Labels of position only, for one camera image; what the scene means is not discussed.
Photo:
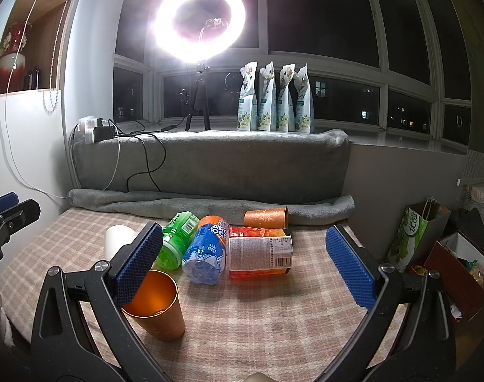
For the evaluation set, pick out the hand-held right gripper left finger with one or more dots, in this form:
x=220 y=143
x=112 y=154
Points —
x=136 y=264

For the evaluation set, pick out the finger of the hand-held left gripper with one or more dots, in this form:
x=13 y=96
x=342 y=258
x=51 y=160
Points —
x=3 y=203
x=21 y=211

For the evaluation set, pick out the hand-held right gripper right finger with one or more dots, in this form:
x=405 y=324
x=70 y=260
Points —
x=351 y=270

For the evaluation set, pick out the orange paper cup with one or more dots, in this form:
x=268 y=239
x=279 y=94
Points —
x=162 y=314
x=266 y=217

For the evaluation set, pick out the white paper cup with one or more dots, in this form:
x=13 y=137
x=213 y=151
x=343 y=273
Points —
x=116 y=242

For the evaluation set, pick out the green plastic bottle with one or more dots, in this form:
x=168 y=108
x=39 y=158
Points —
x=178 y=232

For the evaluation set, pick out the blue plastic bottle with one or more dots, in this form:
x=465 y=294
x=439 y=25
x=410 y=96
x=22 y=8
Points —
x=204 y=254

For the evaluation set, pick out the green paper bag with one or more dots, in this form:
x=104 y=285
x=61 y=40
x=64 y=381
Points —
x=411 y=234

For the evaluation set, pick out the grey rolled blanket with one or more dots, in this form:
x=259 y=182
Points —
x=210 y=206

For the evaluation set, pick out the red cardboard box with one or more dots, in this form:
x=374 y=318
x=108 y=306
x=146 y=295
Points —
x=449 y=282

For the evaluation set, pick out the white power strip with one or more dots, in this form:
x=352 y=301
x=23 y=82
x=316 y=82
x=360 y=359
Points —
x=87 y=131

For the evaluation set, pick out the black charger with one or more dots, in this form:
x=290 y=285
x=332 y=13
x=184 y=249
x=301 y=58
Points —
x=103 y=132

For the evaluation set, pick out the checked beige cover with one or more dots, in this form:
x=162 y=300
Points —
x=246 y=318

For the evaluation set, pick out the dark cloth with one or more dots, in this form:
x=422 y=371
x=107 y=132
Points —
x=471 y=223

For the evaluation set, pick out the dark bottle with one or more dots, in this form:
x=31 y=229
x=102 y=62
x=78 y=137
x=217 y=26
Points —
x=32 y=77

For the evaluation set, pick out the red white vase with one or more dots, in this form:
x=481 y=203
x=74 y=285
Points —
x=12 y=59

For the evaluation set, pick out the grey draped blanket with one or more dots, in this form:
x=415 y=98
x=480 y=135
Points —
x=246 y=163

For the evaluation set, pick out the white green stand-up pouch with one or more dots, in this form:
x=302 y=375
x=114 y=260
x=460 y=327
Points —
x=246 y=99
x=304 y=105
x=266 y=101
x=285 y=103

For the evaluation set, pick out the wooden shelf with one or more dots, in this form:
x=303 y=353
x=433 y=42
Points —
x=47 y=28

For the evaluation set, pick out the white window frame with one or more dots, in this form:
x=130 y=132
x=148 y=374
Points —
x=337 y=72

